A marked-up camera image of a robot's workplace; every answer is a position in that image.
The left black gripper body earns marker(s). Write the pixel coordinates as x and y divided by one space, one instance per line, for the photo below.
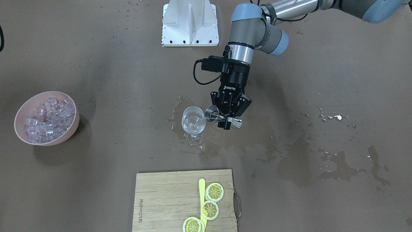
235 78

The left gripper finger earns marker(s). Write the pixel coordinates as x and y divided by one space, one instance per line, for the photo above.
231 120
222 101

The steel double jigger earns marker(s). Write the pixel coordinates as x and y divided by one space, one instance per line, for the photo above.
214 115

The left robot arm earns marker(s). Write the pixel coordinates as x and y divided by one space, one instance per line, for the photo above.
253 28

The clear wine glass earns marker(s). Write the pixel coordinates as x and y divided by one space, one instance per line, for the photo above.
193 123

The clear ice cubes pile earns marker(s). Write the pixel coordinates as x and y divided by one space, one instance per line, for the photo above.
50 121

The lemon slice middle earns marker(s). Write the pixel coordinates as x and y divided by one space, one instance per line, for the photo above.
209 210

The bamboo cutting board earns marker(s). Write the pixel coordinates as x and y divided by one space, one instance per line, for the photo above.
164 200

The lemon slice far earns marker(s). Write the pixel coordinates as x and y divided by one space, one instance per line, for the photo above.
193 224

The pink bowl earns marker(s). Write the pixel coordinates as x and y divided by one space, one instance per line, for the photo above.
27 111

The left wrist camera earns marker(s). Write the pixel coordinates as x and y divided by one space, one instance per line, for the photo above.
215 64

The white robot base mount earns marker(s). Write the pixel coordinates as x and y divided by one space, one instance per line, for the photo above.
189 23

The lemon slice near handle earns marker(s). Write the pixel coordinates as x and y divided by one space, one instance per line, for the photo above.
214 192

